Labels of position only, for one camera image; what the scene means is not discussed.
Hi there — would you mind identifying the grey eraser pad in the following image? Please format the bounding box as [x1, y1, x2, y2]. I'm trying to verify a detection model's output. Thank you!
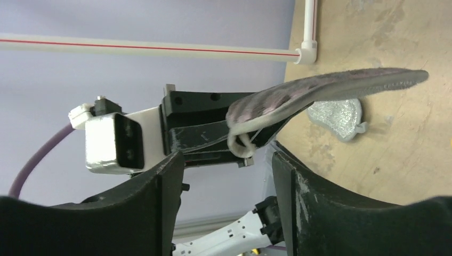
[225, 67, 429, 158]
[307, 99, 368, 142]

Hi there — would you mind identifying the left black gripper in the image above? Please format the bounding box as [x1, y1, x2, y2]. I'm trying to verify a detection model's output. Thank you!
[159, 84, 313, 167]

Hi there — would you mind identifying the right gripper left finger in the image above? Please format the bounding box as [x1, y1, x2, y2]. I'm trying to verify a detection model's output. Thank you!
[1, 153, 184, 255]

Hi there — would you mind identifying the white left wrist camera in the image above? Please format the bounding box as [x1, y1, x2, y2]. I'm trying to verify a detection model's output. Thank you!
[68, 97, 166, 174]

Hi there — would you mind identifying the white PVC pipe frame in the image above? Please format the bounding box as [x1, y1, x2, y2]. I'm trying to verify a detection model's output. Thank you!
[1, 1, 318, 65]

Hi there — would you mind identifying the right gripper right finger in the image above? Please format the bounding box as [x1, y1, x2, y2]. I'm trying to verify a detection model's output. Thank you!
[272, 141, 451, 255]

